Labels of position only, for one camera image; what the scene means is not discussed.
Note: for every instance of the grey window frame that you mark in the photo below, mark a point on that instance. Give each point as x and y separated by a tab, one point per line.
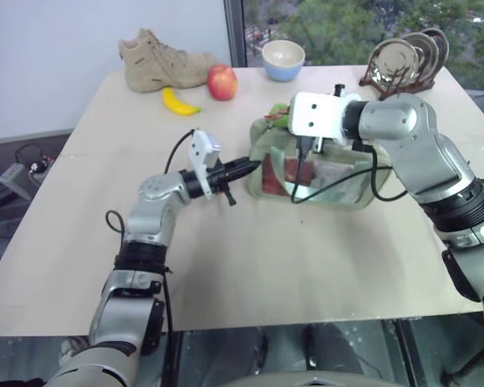
234	32

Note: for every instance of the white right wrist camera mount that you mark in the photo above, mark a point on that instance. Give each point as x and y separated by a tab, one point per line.
314	115

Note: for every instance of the brown wooden plate rack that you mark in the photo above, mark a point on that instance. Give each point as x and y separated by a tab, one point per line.
411	86

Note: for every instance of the blue and cream bowl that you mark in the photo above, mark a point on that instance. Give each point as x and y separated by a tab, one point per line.
283	60

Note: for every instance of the clear plastic storage bin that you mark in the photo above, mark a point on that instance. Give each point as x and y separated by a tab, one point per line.
347	189

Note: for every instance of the large clear glass plate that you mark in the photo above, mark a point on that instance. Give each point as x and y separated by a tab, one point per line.
393	66

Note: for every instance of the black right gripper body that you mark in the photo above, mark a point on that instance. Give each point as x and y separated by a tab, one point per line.
310	146

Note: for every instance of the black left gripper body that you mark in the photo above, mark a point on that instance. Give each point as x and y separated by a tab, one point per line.
218	177

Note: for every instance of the red apple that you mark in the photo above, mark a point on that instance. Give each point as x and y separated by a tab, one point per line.
222	82

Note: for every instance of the red packet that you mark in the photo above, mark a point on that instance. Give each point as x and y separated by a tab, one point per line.
271	176
297	171

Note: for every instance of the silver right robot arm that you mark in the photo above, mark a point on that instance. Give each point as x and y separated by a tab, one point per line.
427	153

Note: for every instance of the grey box on floor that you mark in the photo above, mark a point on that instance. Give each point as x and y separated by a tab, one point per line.
14	181

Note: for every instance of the yellow banana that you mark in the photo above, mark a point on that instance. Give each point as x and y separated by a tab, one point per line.
177	105

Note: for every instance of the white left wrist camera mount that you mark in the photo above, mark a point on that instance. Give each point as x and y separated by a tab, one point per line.
199	155

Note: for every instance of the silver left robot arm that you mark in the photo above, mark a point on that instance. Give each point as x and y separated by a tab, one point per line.
153	225

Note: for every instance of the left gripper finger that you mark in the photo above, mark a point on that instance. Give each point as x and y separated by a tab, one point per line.
240	164
244	171

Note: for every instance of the tan suede boot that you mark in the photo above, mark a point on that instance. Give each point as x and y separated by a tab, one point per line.
157	64

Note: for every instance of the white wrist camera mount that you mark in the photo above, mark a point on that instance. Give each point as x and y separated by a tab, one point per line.
199	155
314	115

